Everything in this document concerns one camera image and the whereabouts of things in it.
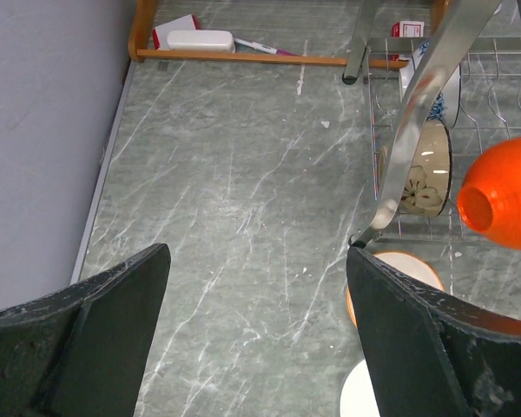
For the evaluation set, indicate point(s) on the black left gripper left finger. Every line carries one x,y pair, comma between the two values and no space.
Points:
82,351

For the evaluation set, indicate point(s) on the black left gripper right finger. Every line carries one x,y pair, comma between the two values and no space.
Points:
429,353

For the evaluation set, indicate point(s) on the black bowl beige flower exterior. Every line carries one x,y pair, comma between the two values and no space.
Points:
429,180

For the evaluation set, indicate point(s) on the orange plastic bowl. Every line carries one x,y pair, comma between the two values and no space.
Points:
489,201

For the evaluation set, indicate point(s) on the blue floral bowl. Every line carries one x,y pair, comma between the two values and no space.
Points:
446,105

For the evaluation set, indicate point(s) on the steel dish rack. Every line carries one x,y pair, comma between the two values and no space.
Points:
483,38

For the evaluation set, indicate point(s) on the red white box under rack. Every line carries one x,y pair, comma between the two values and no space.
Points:
406,28

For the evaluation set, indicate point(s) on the plain white bowl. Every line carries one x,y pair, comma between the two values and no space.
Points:
357,397

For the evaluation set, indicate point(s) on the white bowl orange rim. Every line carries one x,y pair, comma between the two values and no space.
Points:
411,265

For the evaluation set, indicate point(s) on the white rectangular case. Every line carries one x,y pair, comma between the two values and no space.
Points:
202,40

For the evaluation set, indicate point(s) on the red white small box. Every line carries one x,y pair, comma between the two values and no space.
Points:
160,32

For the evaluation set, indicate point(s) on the white pink pen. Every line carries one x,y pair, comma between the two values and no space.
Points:
262,47

